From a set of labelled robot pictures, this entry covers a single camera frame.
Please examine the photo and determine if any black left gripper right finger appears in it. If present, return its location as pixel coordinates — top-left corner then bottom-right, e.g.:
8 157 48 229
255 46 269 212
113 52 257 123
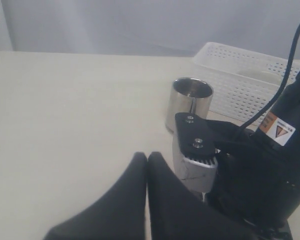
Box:
147 152 257 240

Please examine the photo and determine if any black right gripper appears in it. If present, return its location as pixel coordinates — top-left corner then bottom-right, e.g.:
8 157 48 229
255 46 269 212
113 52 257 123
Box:
202 124 300 240

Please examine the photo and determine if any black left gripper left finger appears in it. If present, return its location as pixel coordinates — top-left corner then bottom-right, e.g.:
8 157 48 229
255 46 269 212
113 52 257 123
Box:
45 152 147 240

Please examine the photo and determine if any white perforated plastic basket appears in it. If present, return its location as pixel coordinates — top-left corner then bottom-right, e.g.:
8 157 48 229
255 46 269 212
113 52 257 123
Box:
192 42 288 122

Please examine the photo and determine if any white floral ceramic bowl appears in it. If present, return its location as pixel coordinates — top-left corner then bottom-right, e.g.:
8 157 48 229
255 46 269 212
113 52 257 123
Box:
237 69 281 83

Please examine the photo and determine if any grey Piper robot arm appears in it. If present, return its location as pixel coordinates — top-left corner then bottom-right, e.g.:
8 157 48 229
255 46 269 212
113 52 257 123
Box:
46 71 300 240

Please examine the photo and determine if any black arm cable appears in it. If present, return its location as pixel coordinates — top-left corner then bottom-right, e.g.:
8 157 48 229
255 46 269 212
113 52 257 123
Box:
237 11 300 138

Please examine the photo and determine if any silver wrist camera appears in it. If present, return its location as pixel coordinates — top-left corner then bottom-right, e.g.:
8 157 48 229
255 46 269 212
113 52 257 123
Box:
172 112 239 193

